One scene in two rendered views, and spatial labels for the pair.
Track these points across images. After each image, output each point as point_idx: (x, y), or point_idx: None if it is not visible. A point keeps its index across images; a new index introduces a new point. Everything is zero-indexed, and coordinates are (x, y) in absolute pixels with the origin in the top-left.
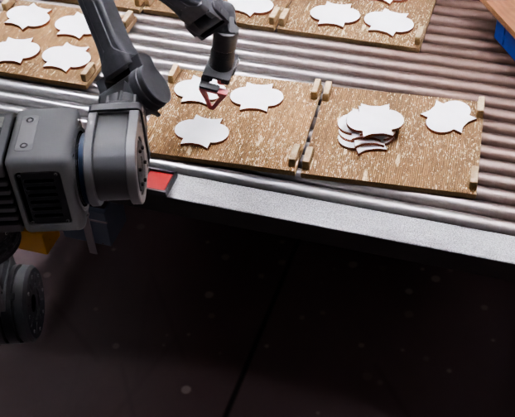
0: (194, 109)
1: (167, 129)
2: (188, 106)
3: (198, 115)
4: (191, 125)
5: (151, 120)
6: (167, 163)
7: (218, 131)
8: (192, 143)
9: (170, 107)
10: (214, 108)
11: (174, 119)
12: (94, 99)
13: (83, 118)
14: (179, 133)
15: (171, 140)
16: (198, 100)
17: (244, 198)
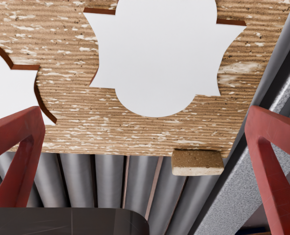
0: (64, 91)
1: (155, 124)
2: (57, 105)
3: (93, 81)
4: (141, 87)
5: (130, 152)
6: (259, 94)
7: (155, 11)
8: (217, 69)
9: (79, 133)
10: (265, 108)
11: (116, 120)
12: (86, 204)
13: (136, 207)
14: (179, 105)
15: (194, 110)
16: (31, 93)
17: None
